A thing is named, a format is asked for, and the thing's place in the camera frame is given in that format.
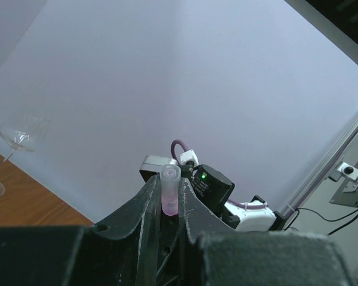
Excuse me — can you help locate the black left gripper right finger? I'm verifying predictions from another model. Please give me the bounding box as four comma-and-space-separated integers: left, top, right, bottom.
178, 178, 235, 285

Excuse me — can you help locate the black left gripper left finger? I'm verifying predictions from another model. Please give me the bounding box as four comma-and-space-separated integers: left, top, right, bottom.
92, 175, 161, 285

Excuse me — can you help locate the translucent purple pen cap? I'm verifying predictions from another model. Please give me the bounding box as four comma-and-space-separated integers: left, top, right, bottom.
159, 164, 181, 216

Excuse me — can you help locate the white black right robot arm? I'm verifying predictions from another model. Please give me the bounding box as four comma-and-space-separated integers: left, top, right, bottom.
140, 155, 285, 232

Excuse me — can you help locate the clear wine glass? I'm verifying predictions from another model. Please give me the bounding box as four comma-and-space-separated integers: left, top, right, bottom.
0, 114, 50, 198

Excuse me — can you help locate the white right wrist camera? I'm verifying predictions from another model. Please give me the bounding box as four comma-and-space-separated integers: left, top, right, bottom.
179, 149, 199, 167

